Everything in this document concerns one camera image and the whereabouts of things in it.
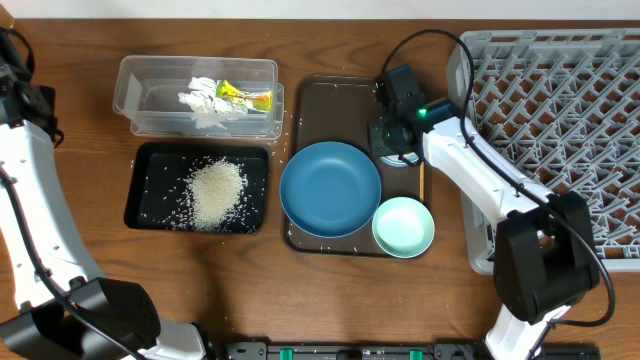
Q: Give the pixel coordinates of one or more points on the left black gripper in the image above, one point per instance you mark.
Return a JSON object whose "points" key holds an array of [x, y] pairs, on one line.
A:
{"points": [[46, 98]]}

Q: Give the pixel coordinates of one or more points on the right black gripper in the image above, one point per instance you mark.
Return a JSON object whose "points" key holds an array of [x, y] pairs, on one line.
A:
{"points": [[382, 147]]}

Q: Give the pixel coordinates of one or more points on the dark blue plate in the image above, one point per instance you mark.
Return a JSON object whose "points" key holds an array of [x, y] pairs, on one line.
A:
{"points": [[330, 189]]}

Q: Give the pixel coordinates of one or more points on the green yellow snack wrapper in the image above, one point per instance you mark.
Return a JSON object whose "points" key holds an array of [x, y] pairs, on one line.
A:
{"points": [[256, 101]]}

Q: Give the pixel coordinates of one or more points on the white tissue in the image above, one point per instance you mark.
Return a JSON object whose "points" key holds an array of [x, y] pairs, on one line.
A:
{"points": [[200, 99], [226, 106]]}

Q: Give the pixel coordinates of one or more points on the white rice pile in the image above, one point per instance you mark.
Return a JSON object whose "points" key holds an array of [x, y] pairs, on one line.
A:
{"points": [[213, 194]]}

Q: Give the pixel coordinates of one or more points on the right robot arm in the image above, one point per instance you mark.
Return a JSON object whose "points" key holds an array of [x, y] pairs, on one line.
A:
{"points": [[543, 243]]}

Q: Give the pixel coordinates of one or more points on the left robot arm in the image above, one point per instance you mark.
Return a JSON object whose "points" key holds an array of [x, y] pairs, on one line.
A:
{"points": [[68, 308]]}

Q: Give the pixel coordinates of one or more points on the grey dishwasher rack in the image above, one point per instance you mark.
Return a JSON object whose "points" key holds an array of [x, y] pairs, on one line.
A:
{"points": [[562, 106]]}

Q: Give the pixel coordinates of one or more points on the light blue bowl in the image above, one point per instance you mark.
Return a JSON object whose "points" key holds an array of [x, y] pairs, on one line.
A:
{"points": [[397, 161]]}

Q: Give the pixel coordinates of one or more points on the wooden chopstick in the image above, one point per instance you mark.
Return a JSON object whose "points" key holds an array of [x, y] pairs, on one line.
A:
{"points": [[422, 182]]}

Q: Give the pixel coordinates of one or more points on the brown serving tray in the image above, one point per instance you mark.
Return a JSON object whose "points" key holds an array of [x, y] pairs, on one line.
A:
{"points": [[332, 108]]}

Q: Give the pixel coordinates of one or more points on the mint green bowl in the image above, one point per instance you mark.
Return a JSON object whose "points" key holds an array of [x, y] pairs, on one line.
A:
{"points": [[403, 227]]}

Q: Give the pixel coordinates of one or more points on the clear plastic bin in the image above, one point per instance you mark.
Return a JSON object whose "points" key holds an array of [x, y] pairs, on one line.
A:
{"points": [[148, 86]]}

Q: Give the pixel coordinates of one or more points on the black plastic tray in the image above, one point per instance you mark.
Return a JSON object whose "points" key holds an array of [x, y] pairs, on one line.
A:
{"points": [[147, 150]]}

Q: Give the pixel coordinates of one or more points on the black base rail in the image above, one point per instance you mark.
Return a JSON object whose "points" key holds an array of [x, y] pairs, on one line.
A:
{"points": [[254, 350]]}

